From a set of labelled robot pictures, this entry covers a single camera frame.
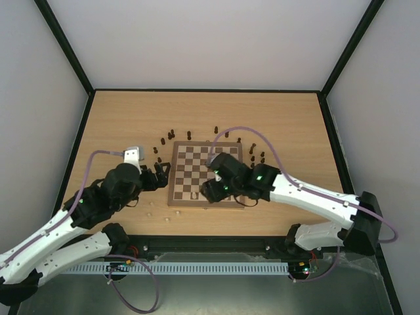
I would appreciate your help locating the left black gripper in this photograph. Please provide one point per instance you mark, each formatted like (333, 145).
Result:
(152, 184)

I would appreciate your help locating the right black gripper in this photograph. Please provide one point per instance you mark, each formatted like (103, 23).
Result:
(210, 191)

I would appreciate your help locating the black aluminium frame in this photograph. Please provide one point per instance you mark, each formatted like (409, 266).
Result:
(210, 242)

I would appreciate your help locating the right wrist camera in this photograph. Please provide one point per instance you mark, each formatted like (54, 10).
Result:
(209, 160)

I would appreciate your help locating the wooden chess board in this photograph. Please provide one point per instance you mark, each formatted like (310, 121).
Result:
(188, 173)

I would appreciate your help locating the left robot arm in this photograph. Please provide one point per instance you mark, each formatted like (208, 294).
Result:
(49, 251)

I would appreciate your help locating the light blue cable duct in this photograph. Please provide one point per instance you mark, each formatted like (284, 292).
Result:
(183, 268)

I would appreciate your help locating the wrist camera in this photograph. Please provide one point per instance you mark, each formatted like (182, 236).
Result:
(209, 160)
(134, 155)

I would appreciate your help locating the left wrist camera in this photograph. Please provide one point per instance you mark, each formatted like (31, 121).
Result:
(134, 155)

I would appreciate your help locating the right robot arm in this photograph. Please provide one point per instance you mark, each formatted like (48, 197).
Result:
(352, 222)

